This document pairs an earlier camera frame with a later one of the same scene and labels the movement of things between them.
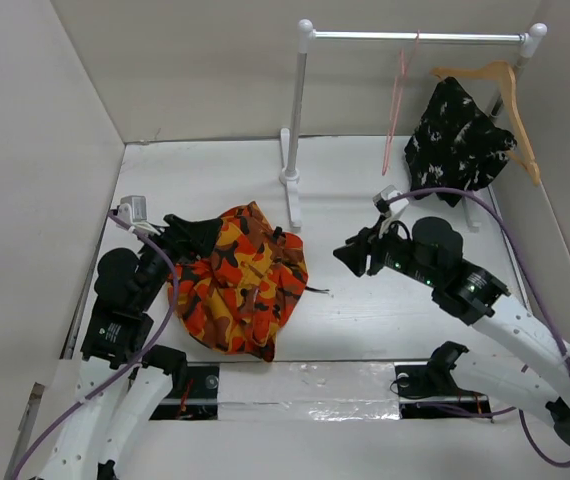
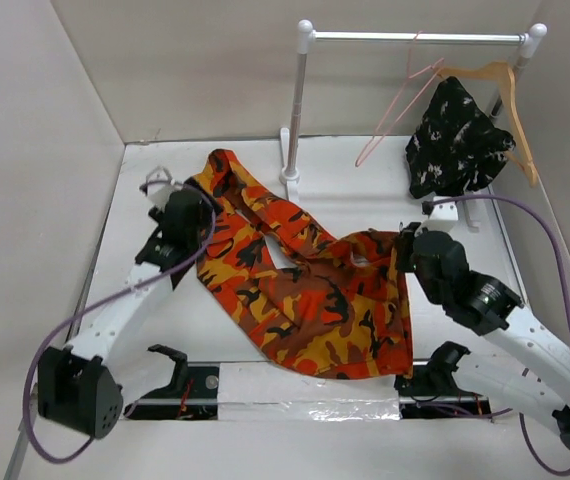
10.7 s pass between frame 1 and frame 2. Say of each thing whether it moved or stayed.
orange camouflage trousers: moved
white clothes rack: stayed
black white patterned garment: stayed
